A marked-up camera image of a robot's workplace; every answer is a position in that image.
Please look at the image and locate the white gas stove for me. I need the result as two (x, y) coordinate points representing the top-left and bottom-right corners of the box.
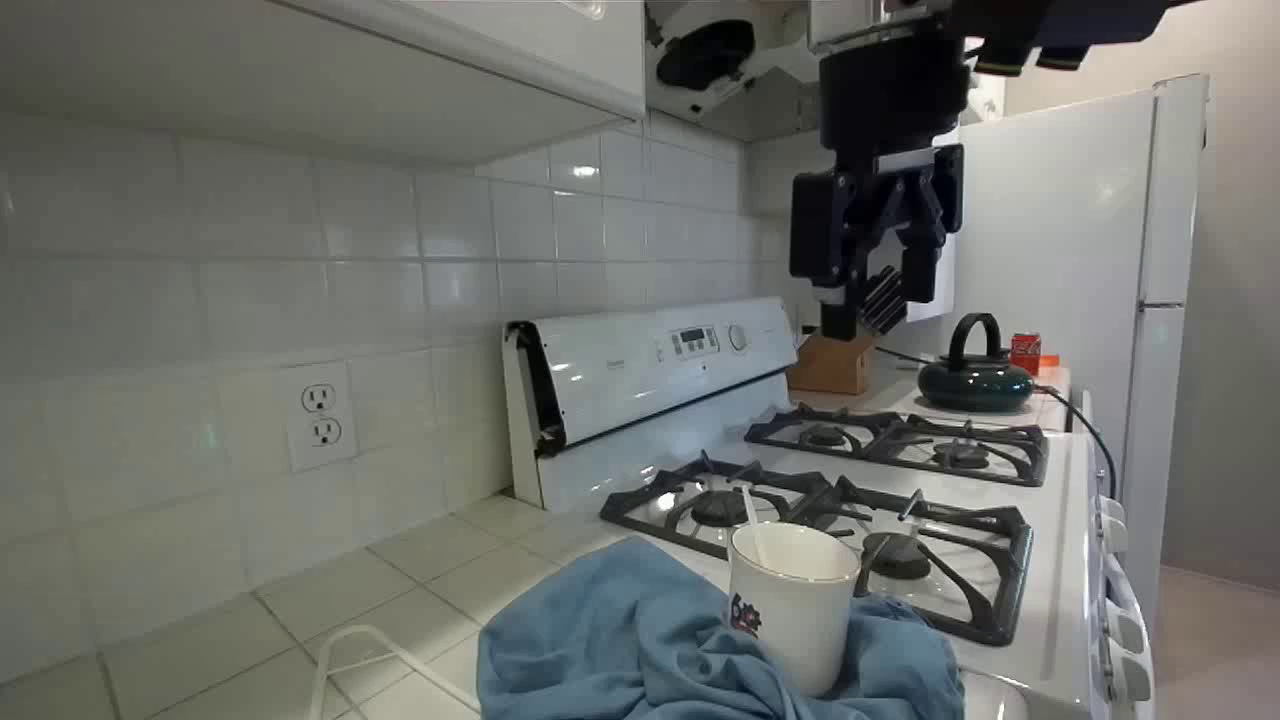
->
(501, 293), (1165, 720)

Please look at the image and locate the small red object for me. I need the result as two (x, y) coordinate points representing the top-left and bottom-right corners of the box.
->
(1007, 332), (1062, 380)

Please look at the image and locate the black power cord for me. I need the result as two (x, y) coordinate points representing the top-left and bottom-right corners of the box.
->
(1027, 380), (1125, 503)

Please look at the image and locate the white upper cabinet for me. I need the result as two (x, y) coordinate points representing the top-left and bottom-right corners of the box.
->
(0, 0), (651, 174)

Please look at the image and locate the black burner grate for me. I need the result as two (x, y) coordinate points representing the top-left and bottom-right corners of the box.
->
(741, 399), (1057, 491)
(595, 458), (1034, 652)

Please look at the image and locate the blue cloth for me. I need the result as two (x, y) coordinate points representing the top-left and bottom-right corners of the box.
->
(473, 535), (967, 720)

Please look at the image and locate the wooden knife block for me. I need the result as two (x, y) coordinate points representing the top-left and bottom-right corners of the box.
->
(789, 327), (880, 399)

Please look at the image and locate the white printed mug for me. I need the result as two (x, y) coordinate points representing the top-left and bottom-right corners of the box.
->
(725, 520), (862, 700)

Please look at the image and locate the white wall outlet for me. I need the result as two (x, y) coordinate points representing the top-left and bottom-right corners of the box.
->
(283, 366), (360, 478)

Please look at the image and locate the white plastic fork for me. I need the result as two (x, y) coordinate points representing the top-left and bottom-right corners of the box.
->
(736, 480), (778, 574)

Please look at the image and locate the white refrigerator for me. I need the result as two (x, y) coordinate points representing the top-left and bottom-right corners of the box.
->
(930, 74), (1213, 634)

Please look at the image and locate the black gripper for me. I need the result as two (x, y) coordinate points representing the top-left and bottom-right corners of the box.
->
(789, 29), (975, 340)

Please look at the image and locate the white range hood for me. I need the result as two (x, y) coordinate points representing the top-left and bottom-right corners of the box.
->
(639, 0), (830, 146)

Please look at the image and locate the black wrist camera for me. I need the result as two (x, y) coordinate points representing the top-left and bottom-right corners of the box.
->
(950, 0), (1199, 81)

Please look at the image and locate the dark teal kettle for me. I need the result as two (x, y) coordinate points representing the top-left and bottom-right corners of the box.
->
(915, 310), (1034, 418)

